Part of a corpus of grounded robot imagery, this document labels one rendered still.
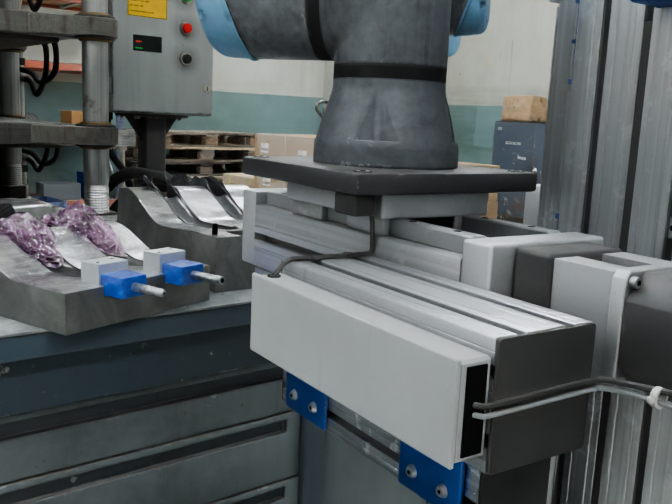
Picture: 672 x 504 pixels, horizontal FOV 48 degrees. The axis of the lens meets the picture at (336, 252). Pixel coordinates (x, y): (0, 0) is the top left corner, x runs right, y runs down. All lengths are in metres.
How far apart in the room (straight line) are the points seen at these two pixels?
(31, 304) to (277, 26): 0.50
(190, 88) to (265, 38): 1.36
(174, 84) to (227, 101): 6.77
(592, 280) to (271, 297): 0.25
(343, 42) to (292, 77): 8.59
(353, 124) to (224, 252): 0.53
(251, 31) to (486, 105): 8.91
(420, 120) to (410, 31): 0.08
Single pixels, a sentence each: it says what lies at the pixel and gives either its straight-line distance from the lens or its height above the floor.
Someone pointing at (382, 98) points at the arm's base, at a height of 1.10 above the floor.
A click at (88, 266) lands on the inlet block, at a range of 1.05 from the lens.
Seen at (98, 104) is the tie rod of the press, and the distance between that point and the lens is 1.91.
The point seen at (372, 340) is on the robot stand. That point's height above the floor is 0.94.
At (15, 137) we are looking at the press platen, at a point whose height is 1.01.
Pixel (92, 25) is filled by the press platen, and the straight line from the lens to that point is 1.89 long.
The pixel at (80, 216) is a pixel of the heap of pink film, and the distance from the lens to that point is 1.25.
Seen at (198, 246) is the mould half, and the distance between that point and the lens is 1.26.
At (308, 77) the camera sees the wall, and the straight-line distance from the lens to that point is 9.49.
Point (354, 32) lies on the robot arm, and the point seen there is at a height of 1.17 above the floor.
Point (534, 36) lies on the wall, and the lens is 9.30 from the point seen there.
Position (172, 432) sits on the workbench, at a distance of 1.25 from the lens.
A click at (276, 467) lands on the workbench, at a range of 1.40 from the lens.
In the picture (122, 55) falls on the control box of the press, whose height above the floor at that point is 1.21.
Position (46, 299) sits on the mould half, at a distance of 1.03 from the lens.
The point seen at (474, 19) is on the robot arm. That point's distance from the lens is 1.14.
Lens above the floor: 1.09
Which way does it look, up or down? 10 degrees down
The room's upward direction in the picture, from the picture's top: 3 degrees clockwise
